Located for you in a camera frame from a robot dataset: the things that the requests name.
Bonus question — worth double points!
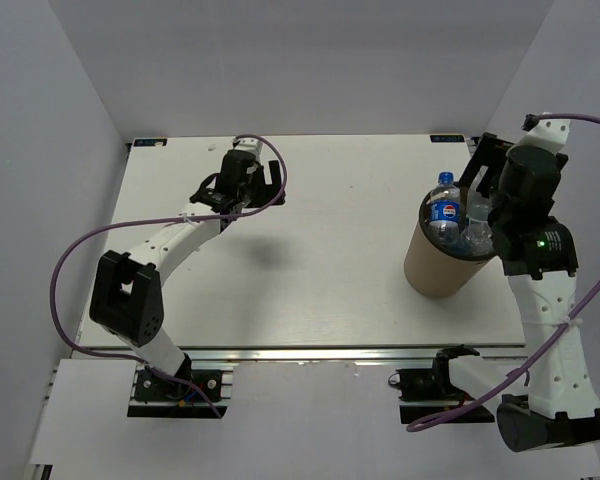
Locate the clear bottle green white label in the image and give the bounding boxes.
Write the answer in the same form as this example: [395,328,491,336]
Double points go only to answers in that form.
[462,190,493,256]

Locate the small bottle blue cap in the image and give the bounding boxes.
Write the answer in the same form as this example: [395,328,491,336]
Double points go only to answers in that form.
[428,171,461,248]

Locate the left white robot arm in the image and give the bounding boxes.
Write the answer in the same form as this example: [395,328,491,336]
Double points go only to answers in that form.
[89,141,286,399]

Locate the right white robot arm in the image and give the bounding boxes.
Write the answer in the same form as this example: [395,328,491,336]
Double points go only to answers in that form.
[431,120,600,452]

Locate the brown cylindrical bin black rim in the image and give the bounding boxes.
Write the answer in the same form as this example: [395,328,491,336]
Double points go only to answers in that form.
[403,194,496,298]

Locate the right blue logo sticker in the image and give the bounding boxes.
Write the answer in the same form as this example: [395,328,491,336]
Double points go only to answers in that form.
[429,134,465,143]

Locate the blue logo sticker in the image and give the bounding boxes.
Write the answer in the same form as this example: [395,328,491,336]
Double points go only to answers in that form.
[429,134,465,143]
[132,138,168,148]

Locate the left blue logo sticker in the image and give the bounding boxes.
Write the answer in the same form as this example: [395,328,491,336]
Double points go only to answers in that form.
[132,138,168,148]

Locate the aluminium right side rail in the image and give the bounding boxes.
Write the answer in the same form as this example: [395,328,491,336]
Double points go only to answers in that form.
[467,136,481,156]

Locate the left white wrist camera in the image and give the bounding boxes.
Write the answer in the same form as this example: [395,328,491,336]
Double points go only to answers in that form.
[232,137,263,157]

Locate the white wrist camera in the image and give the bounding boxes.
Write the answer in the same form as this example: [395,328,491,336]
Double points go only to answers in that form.
[232,137,263,157]
[516,114,571,155]

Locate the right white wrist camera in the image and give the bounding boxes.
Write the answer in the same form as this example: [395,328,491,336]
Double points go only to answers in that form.
[516,114,571,155]

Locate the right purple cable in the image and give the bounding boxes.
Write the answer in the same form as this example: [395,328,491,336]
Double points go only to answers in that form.
[406,113,600,433]

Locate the purple cable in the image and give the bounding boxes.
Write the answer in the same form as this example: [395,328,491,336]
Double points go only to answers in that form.
[49,133,290,358]
[406,113,600,433]

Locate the aluminium front table rail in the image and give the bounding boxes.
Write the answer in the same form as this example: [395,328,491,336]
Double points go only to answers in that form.
[79,342,529,367]

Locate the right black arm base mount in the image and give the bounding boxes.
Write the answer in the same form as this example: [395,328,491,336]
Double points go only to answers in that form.
[387,345,480,424]

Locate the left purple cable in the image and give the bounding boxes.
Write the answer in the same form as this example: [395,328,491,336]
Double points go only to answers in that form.
[49,133,290,358]

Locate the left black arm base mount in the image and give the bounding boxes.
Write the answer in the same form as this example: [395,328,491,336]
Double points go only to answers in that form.
[127,362,233,419]

